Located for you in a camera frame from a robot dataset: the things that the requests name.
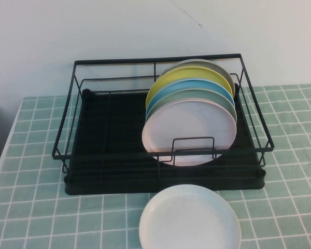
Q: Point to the white plate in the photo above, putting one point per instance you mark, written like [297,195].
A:
[189,223]

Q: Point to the pink plate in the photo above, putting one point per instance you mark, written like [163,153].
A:
[189,129]

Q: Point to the green checked tablecloth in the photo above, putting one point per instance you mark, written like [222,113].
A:
[41,220]

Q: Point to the pale green plate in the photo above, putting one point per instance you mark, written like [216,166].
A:
[197,96]

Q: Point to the grey plate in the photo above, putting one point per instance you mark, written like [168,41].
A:
[212,66]

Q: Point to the blue plate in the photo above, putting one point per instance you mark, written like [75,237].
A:
[186,86]

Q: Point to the yellow plate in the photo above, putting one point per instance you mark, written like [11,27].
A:
[181,75]

